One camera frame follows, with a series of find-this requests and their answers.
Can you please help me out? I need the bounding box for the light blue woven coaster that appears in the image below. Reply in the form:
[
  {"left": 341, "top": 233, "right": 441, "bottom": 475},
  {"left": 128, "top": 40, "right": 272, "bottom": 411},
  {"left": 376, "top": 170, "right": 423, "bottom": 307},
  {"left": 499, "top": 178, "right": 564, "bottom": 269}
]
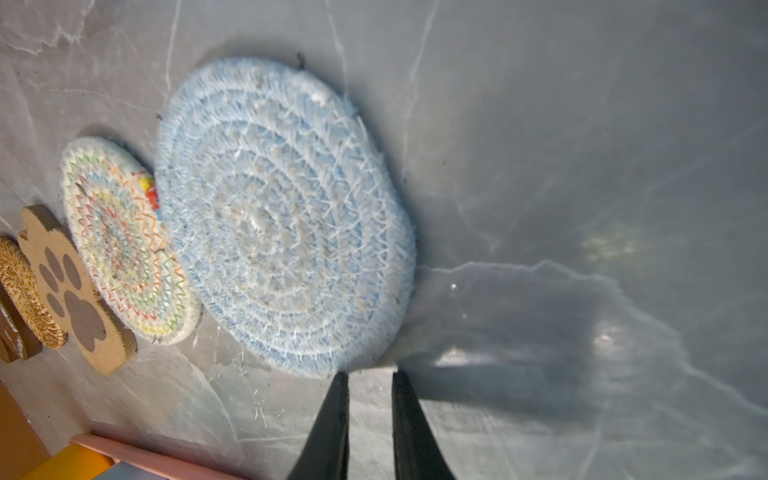
[{"left": 155, "top": 58, "right": 417, "bottom": 378}]

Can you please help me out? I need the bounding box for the multicolour woven round coaster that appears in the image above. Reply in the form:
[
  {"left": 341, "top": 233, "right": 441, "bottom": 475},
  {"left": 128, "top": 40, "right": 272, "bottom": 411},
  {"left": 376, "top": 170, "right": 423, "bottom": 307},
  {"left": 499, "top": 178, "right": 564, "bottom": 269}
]
[{"left": 61, "top": 137, "right": 202, "bottom": 345}]

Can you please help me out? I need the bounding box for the yellow mug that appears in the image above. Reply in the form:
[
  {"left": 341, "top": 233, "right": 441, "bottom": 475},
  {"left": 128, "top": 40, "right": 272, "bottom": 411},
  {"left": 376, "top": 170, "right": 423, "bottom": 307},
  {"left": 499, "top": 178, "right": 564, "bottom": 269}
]
[{"left": 22, "top": 444, "right": 114, "bottom": 480}]

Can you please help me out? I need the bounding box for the woven rattan round coaster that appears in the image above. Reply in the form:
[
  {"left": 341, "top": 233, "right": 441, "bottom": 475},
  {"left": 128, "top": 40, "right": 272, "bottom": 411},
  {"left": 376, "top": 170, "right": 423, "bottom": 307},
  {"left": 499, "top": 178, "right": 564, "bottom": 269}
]
[{"left": 1, "top": 236, "right": 67, "bottom": 349}]

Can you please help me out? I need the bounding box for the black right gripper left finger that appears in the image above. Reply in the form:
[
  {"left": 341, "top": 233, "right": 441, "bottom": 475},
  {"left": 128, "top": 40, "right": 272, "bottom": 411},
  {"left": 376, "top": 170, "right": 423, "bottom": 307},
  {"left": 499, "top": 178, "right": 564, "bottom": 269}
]
[{"left": 287, "top": 372, "right": 350, "bottom": 480}]

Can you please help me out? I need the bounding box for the cork paw print coaster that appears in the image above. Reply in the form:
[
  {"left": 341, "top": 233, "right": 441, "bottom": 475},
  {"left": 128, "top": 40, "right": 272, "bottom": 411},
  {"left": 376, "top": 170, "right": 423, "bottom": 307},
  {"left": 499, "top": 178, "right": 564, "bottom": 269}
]
[{"left": 18, "top": 205, "right": 137, "bottom": 376}]

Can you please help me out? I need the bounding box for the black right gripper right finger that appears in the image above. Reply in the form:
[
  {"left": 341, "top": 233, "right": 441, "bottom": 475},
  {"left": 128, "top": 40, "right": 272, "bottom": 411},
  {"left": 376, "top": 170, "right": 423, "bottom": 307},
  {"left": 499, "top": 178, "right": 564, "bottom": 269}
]
[{"left": 392, "top": 370, "right": 456, "bottom": 480}]

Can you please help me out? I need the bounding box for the pink rectangular tray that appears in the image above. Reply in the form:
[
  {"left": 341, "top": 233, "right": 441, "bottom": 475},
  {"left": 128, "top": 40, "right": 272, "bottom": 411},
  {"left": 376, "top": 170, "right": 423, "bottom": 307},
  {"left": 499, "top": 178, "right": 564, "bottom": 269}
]
[{"left": 69, "top": 434, "right": 237, "bottom": 480}]

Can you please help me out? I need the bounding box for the glossy round wooden coaster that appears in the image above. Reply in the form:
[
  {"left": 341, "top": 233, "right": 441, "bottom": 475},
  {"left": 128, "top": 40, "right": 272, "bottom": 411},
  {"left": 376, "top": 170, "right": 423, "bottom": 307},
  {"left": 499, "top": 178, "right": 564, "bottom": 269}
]
[{"left": 1, "top": 288, "right": 43, "bottom": 364}]

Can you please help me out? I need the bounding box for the light blue mug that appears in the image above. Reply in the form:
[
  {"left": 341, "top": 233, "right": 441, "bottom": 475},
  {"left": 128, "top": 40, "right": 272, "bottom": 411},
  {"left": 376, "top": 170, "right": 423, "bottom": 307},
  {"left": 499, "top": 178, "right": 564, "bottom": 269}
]
[{"left": 94, "top": 462, "right": 167, "bottom": 480}]

